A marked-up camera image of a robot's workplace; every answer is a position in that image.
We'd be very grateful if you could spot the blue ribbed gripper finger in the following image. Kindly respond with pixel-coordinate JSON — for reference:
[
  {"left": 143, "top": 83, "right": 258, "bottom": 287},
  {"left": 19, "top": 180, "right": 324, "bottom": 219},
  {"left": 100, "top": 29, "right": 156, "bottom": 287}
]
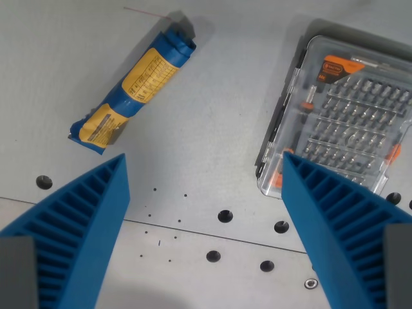
[
  {"left": 0, "top": 153, "right": 131, "bottom": 309},
  {"left": 281, "top": 151, "right": 412, "bottom": 309}
]

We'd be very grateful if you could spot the blue bag with yellow labels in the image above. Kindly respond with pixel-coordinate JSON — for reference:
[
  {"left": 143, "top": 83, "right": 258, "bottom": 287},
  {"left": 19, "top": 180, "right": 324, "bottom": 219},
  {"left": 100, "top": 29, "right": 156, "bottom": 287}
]
[{"left": 68, "top": 23, "right": 197, "bottom": 156}]

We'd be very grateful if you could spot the clear screwdriver bit set case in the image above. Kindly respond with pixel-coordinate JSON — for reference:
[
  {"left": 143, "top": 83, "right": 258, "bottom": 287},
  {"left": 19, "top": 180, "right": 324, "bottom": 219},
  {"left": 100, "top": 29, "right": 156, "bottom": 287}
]
[{"left": 256, "top": 35, "right": 412, "bottom": 200}]

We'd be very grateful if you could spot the thin red thread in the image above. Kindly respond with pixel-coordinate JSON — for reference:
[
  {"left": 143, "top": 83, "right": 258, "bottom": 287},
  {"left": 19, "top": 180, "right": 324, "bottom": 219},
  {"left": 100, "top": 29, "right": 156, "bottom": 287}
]
[{"left": 123, "top": 6, "right": 173, "bottom": 20}]

